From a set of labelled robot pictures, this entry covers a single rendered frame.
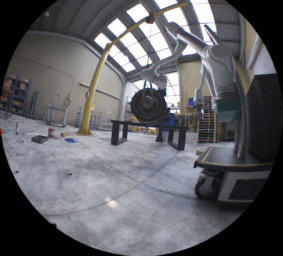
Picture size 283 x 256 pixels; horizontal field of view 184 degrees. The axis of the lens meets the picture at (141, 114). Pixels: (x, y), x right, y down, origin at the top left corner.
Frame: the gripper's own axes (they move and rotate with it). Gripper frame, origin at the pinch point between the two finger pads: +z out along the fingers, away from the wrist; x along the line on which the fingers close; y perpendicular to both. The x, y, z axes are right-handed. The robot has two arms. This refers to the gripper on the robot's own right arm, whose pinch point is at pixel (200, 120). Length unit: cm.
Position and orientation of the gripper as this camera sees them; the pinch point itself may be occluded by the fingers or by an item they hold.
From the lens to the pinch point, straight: 105.7
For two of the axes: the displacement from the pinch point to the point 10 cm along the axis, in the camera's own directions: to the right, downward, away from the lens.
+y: 6.3, -0.6, -7.8
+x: 7.7, 1.7, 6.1
